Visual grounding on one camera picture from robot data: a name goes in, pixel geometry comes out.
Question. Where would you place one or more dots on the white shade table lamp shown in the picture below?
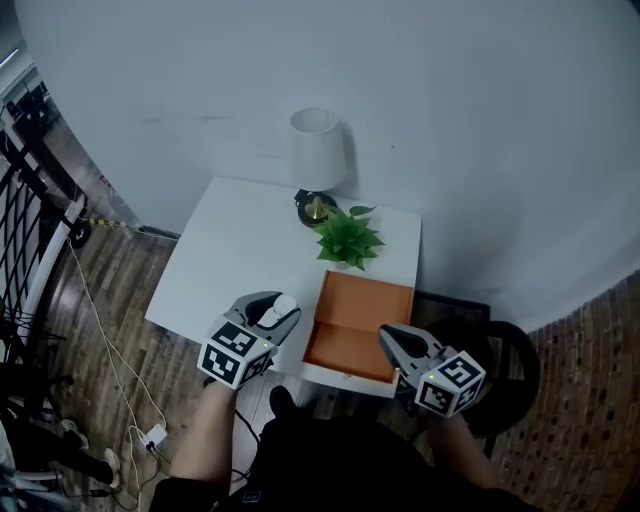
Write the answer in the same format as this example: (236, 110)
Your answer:
(316, 150)

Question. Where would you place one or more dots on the black stair railing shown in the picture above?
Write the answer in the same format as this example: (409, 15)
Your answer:
(25, 225)

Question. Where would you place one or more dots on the black coat rack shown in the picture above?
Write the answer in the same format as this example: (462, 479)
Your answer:
(79, 234)

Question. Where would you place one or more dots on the small white round object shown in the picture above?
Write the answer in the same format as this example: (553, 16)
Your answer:
(285, 304)

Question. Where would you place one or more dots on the black round chair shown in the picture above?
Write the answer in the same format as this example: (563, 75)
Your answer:
(515, 370)

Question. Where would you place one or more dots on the black office chair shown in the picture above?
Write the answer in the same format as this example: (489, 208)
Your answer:
(30, 380)

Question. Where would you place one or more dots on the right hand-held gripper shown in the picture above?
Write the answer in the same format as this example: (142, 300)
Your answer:
(450, 385)

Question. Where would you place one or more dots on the green potted plant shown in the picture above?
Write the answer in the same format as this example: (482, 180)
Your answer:
(347, 240)

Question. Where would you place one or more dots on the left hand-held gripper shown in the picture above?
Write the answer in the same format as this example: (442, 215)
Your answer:
(230, 357)

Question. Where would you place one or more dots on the person's right forearm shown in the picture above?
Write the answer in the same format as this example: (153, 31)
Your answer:
(462, 450)

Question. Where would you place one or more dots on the person's left shoe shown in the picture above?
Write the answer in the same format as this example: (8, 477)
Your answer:
(282, 402)

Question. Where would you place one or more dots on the white table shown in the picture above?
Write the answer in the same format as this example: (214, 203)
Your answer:
(240, 240)

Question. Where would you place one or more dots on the person's black clothing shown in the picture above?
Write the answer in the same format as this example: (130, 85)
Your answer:
(340, 465)

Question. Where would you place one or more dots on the clear water bottle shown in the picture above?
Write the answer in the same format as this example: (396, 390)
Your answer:
(117, 200)

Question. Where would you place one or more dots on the white power strip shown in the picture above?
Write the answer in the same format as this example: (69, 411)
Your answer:
(154, 436)

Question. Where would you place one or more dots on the person's left forearm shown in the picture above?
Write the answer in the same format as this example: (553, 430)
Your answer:
(205, 435)

